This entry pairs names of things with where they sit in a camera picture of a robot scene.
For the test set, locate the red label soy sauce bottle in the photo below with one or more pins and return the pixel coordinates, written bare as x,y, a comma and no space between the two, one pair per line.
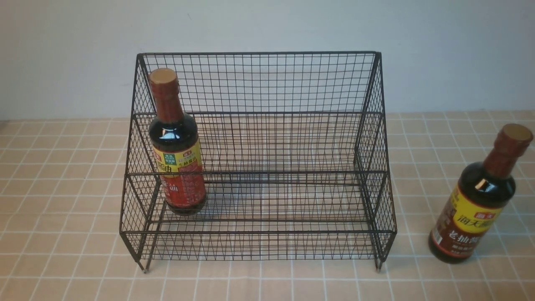
175,140

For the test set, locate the brown label soy sauce bottle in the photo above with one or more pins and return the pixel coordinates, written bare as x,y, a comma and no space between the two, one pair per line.
482,191

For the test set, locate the black wire mesh rack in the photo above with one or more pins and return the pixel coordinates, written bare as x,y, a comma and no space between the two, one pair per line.
295,160

